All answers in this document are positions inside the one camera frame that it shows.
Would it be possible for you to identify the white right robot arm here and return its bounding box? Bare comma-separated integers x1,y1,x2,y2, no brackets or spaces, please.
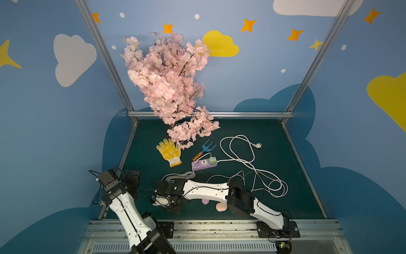
150,179,291,232

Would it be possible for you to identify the aluminium frame post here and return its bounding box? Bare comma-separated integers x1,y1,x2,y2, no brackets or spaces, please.
75,0,139,125
281,0,355,126

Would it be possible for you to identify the aluminium frame post left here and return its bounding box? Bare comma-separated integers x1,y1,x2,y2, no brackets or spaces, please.
75,0,139,125

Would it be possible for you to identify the aluminium frame post right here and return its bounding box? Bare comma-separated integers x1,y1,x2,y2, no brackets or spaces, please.
281,0,355,126

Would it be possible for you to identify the pink cherry blossom tree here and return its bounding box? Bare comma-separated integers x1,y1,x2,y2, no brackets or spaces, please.
121,33,219,149

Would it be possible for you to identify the pink earbud case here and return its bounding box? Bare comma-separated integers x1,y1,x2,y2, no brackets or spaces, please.
216,203,228,212

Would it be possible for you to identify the purple power strip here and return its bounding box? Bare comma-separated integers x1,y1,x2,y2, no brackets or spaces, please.
191,159,218,171

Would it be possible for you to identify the green usb charger plug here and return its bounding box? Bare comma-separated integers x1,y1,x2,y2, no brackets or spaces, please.
209,157,217,165

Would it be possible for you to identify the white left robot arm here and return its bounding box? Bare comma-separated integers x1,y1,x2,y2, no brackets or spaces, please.
97,169,176,254

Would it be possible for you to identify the yellow white work glove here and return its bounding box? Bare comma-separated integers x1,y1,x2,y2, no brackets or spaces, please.
156,138,182,167

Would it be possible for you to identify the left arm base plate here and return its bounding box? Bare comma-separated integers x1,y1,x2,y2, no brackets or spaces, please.
156,221,174,239

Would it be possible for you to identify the white power strip cord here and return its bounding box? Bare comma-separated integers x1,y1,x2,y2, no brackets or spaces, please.
215,134,289,199

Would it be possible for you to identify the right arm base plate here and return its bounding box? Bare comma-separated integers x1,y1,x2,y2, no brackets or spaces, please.
256,221,300,239

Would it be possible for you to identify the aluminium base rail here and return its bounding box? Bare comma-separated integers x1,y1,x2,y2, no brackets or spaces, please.
78,219,352,254

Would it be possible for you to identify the white usb cable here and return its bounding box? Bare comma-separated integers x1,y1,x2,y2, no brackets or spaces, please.
160,171,197,183

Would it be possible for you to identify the blue garden hand fork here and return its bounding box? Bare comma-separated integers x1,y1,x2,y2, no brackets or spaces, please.
192,139,217,162

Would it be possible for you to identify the aluminium frame back rail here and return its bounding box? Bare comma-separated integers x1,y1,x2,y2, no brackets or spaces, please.
128,111,294,119

